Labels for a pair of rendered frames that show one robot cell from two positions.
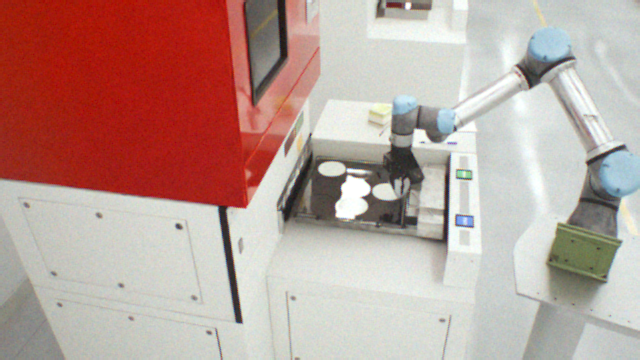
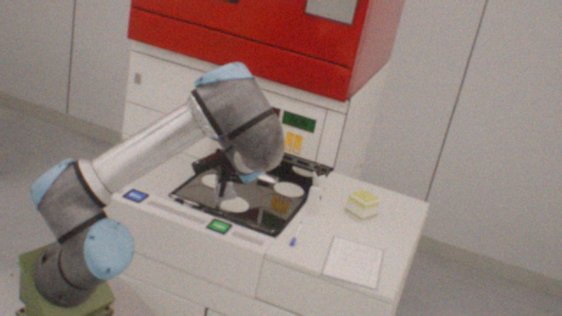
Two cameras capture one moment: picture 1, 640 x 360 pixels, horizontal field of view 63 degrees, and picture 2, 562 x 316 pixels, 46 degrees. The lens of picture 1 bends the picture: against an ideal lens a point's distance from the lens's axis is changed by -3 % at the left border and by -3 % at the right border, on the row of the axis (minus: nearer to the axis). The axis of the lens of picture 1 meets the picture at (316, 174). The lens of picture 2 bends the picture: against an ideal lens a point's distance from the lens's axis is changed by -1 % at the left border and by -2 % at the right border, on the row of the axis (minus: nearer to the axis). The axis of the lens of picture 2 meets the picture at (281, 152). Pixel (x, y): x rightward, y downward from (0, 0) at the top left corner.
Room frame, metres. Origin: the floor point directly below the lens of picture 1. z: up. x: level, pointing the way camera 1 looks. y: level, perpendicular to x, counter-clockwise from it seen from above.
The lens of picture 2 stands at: (1.70, -2.07, 1.88)
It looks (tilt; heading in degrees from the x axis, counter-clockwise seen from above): 23 degrees down; 92
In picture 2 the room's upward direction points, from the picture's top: 12 degrees clockwise
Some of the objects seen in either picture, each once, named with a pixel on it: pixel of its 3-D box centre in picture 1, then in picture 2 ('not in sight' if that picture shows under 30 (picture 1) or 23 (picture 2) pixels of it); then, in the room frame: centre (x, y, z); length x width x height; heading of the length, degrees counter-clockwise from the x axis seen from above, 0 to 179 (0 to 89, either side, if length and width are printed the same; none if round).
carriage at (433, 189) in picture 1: (432, 201); not in sight; (1.50, -0.40, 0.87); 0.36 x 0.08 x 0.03; 167
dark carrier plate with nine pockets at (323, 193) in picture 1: (356, 188); (247, 191); (1.54, -0.14, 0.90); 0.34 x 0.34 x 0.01; 77
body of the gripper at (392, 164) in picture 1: (399, 157); (233, 161); (1.49, -0.27, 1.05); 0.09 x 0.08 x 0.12; 22
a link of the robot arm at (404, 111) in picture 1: (404, 114); not in sight; (1.49, -0.28, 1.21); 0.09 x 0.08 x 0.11; 71
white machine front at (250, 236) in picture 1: (277, 183); (227, 120); (1.40, 0.12, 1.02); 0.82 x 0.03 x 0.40; 167
